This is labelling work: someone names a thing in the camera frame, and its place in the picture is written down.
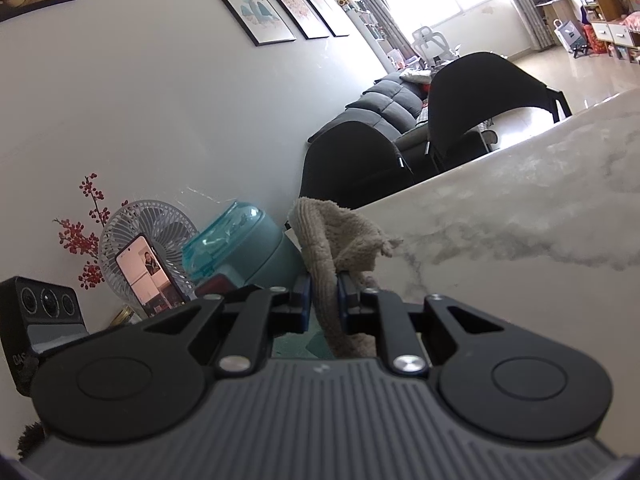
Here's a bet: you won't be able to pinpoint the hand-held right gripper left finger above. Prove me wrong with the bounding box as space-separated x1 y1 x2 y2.
142 276 312 380

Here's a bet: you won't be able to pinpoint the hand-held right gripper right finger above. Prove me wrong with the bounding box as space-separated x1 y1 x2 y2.
337 271 505 377

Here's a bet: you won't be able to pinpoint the grey towel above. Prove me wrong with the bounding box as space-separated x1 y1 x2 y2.
287 197 405 358

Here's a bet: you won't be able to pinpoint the teal plastic water bottle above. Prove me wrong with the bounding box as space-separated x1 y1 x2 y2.
181 201 321 358

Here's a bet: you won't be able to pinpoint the red berry branch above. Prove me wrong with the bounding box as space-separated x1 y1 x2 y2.
53 172 112 291

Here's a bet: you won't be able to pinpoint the yellow-lid jars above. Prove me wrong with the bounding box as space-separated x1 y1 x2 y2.
107 305 147 329

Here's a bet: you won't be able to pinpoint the smartphone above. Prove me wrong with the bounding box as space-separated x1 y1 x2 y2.
115 233 185 318

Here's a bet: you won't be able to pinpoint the white desk fan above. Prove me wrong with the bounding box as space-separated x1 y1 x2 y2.
99 199 201 311

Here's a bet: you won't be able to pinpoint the black dining chair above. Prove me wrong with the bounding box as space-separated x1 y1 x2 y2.
301 122 416 211
427 51 573 171

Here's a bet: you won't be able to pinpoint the dark grey sofa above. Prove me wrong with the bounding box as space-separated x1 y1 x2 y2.
307 72 437 161

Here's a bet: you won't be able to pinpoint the white bookshelf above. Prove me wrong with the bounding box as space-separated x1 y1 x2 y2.
345 2 401 68

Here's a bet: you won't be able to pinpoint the white office chair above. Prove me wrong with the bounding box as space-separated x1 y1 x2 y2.
411 26 463 61

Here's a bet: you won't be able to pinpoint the grey curtain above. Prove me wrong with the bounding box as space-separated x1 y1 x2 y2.
487 0 551 51
340 0 417 66

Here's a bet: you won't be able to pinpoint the white paper bag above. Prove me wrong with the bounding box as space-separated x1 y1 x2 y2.
552 19 586 52

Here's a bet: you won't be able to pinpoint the wooden shelf cabinet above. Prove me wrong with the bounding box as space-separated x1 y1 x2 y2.
535 0 626 48

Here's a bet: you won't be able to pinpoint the white drawer cabinet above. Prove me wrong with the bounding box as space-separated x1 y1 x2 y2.
590 19 640 60

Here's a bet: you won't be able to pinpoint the framed pale wall picture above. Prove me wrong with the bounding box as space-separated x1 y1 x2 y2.
296 0 351 37

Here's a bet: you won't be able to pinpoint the framed pink wall picture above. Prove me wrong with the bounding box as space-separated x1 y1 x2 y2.
260 0 331 40

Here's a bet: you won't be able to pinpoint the framed blue wall picture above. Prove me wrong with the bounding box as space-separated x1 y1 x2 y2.
200 0 297 47

